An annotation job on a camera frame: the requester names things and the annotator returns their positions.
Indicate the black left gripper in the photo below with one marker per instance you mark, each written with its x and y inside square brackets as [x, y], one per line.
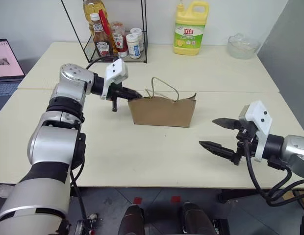
[115, 91]

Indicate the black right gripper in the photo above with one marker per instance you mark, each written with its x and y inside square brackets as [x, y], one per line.
[247, 142]

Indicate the brown paper bag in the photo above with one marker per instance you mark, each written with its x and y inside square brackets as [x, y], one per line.
[161, 112]

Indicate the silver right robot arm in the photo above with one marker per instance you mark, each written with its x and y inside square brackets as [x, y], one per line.
[291, 149]

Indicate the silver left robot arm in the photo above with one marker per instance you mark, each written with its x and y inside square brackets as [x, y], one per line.
[51, 149]

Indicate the white-lidded spice jar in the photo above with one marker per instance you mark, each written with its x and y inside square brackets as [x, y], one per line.
[138, 33]
[133, 46]

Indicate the red squeeze ketchup bottle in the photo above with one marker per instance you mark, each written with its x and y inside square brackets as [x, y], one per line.
[119, 40]

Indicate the black table caster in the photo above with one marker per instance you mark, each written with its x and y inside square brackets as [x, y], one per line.
[226, 195]

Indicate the white-capped ketchup bottle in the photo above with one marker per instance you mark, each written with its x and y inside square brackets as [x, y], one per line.
[101, 41]

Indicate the dark rounded shape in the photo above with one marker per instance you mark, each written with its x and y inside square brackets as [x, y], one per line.
[132, 220]
[195, 219]

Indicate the clear glass bowl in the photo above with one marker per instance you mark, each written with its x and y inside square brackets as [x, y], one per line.
[244, 46]

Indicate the yellow detergent jug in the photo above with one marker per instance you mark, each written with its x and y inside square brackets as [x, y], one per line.
[190, 31]

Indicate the cooking oil bottle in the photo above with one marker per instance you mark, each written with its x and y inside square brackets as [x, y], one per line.
[93, 7]

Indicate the open laptop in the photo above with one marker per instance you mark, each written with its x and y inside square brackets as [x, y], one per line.
[6, 63]

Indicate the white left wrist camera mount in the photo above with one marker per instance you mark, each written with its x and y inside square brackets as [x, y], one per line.
[115, 71]

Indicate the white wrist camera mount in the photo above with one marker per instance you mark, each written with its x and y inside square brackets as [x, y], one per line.
[258, 117]
[115, 71]

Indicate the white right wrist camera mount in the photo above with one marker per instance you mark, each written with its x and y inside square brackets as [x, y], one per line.
[258, 117]

